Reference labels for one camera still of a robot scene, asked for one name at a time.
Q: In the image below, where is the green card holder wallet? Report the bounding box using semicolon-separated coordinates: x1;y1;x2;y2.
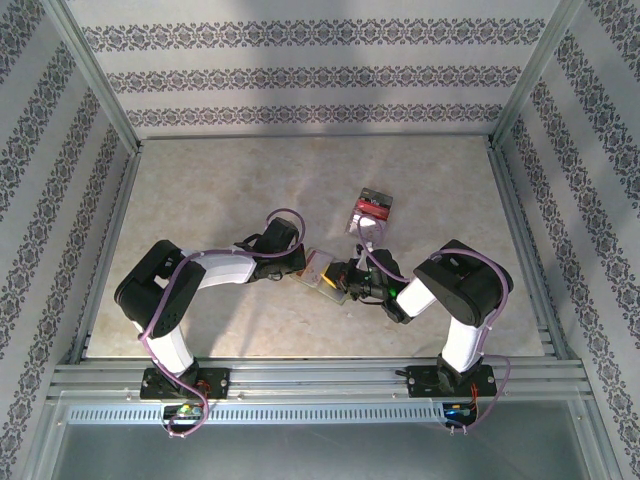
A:
289;247;351;307

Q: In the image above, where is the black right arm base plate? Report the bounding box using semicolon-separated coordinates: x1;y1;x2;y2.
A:
407;364;499;399

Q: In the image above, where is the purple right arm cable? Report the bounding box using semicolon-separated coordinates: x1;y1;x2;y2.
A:
355;213;515;436

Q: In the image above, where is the white floral VIP card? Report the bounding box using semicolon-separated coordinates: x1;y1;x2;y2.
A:
301;249;336;287
346;214;389;245

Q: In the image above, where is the aluminium corner post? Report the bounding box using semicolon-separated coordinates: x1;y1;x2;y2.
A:
491;0;585;146
40;0;144;151

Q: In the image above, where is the aluminium mounting rail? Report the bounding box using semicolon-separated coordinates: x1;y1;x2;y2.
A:
47;355;587;402

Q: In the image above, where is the black VIP membership card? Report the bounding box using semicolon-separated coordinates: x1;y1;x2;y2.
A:
361;188;395;208

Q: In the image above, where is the aluminium rear rail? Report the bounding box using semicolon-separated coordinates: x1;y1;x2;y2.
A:
137;130;494;143

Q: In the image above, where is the small circuit board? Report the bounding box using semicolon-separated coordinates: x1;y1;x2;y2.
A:
442;401;480;420
162;402;207;422

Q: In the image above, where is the aluminium side rail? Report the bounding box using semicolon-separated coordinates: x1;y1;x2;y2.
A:
68;142;145;365
485;139;572;361

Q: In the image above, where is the slotted grey cable duct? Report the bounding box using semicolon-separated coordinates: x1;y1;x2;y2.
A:
66;402;482;426

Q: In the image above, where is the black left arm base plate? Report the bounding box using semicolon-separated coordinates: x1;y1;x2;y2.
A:
139;367;231;401

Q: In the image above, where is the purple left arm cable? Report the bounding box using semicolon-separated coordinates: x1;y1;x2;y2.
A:
138;208;308;440

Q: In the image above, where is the grey metal tray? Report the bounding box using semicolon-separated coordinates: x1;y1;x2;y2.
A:
29;399;619;480

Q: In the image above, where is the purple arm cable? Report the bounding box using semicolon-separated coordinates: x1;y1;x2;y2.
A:
355;213;515;436
138;208;308;440

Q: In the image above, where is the red card white logo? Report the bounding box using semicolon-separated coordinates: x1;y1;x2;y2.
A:
353;198;392;222

